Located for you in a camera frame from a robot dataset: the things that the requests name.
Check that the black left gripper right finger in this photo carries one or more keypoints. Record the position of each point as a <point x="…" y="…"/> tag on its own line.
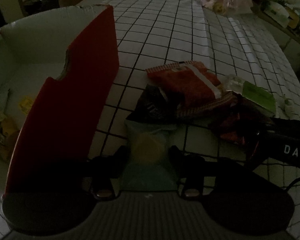
<point x="200" y="177"/>

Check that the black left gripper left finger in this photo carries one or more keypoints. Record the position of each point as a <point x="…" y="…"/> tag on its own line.
<point x="106" y="174"/>

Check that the dark red snack packet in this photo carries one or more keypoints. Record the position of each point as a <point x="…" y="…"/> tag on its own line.
<point x="234" y="118"/>

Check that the orange red snack packet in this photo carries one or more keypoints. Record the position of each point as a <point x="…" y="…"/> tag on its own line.
<point x="188" y="82"/>

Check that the cream yellow snack packet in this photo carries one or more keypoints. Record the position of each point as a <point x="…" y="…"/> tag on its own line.
<point x="11" y="123"/>

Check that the small white wrapped candy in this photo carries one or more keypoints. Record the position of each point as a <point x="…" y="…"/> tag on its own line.
<point x="285" y="108"/>

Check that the red and white cardboard box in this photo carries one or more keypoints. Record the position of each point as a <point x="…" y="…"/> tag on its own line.
<point x="59" y="67"/>

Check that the white grid tablecloth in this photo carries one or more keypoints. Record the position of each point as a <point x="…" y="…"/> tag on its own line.
<point x="154" y="32"/>

